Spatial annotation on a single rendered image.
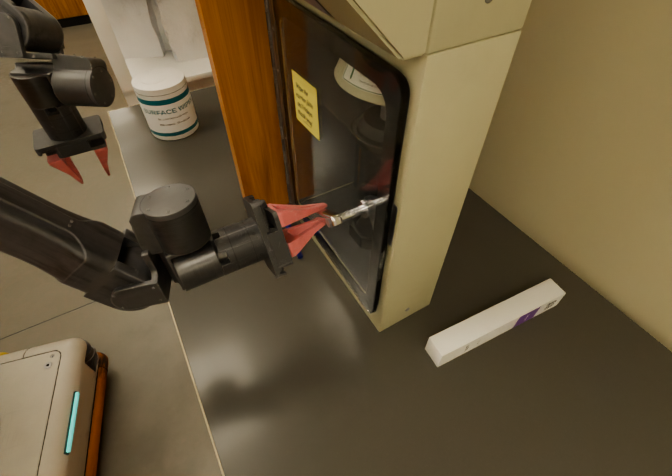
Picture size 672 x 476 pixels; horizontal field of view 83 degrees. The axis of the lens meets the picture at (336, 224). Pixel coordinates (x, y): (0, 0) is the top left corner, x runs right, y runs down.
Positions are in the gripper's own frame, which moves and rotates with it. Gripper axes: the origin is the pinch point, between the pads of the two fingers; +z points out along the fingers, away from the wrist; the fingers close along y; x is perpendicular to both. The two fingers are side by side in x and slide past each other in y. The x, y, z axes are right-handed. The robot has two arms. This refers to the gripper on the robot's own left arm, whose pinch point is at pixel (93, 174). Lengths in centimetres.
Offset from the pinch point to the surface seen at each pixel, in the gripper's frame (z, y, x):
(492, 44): -31, 41, -46
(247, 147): -2.0, 26.7, -9.2
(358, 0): -36, 26, -46
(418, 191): -16, 35, -46
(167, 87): 1.0, 19.8, 28.8
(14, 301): 110, -71, 89
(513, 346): 16, 51, -60
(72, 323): 110, -49, 62
